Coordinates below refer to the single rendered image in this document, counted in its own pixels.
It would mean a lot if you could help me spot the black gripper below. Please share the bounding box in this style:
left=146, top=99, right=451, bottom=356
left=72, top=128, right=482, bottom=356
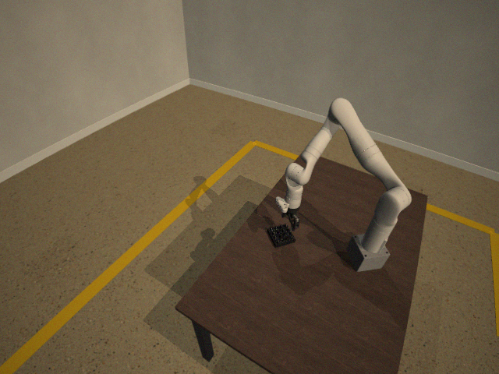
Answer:
left=281, top=207, right=300, bottom=231

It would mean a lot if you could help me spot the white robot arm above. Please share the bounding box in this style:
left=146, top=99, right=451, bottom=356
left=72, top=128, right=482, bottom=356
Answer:
left=275, top=98, right=412, bottom=254

